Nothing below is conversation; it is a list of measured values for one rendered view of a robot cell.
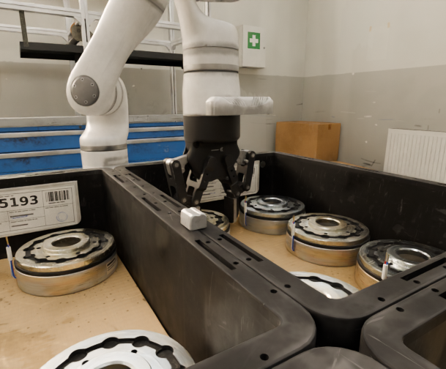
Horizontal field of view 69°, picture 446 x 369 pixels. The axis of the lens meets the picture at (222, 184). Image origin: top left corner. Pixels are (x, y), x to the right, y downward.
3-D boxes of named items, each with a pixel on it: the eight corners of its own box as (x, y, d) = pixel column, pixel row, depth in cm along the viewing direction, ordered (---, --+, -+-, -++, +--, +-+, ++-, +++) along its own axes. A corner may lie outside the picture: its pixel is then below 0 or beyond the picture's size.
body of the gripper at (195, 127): (220, 108, 48) (221, 170, 50) (169, 109, 43) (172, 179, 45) (255, 109, 42) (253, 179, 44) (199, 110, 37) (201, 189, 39)
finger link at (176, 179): (168, 155, 42) (183, 195, 44) (157, 161, 41) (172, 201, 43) (179, 158, 40) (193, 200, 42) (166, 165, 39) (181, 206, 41)
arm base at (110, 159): (90, 222, 75) (81, 147, 71) (131, 217, 78) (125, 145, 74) (88, 236, 66) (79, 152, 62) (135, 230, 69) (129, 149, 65)
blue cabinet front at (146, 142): (108, 206, 224) (100, 124, 211) (201, 192, 260) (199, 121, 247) (108, 207, 222) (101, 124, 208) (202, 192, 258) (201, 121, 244)
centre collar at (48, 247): (41, 243, 37) (40, 238, 37) (86, 234, 40) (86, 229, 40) (44, 260, 33) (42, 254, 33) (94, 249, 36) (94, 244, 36)
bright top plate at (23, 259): (15, 243, 38) (15, 239, 38) (104, 227, 43) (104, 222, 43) (15, 282, 30) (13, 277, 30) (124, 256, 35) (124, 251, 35)
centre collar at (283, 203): (250, 203, 52) (250, 199, 52) (272, 198, 55) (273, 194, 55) (271, 211, 48) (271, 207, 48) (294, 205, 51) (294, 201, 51)
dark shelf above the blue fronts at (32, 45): (20, 60, 217) (19, 50, 216) (184, 69, 278) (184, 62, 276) (20, 51, 180) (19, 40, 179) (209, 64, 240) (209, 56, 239)
